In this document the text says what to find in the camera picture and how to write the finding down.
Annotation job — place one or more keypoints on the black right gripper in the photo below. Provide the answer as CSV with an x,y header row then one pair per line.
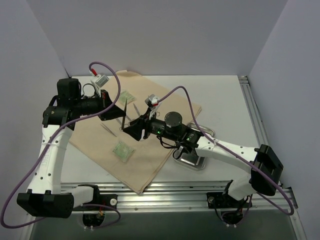
x,y
144,127

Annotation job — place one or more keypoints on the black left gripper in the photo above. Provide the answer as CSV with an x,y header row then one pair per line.
x,y
104,105

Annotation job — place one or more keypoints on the steel tweezers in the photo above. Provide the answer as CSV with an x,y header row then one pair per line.
x,y
108,129
125,114

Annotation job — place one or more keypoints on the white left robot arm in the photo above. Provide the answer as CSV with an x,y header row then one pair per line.
x,y
44,197

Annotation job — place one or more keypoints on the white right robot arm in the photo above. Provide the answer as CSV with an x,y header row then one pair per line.
x,y
261,165

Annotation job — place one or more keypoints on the upper green gauze packet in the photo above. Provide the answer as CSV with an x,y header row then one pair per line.
x,y
126,97

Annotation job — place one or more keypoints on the green gauze packet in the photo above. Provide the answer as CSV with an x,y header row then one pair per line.
x,y
123,151
126,97

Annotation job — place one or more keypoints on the lower green gauze packet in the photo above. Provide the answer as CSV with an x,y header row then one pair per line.
x,y
123,151

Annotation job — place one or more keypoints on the beige cloth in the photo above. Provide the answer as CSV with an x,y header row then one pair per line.
x,y
89,157

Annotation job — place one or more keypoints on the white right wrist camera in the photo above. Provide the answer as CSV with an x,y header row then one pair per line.
x,y
152,102

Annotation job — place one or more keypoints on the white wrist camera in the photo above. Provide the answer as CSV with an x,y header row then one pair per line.
x,y
152,102
98,82

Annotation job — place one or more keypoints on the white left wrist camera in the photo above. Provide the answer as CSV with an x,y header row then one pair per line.
x,y
98,82

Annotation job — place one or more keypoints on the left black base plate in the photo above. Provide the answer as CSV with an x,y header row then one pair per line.
x,y
110,200

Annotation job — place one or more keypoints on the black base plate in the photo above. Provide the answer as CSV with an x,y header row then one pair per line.
x,y
218,200
110,200

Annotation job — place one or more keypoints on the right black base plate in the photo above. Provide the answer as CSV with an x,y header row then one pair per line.
x,y
218,200

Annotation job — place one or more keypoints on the aluminium rail frame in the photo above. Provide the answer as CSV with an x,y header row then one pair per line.
x,y
228,106

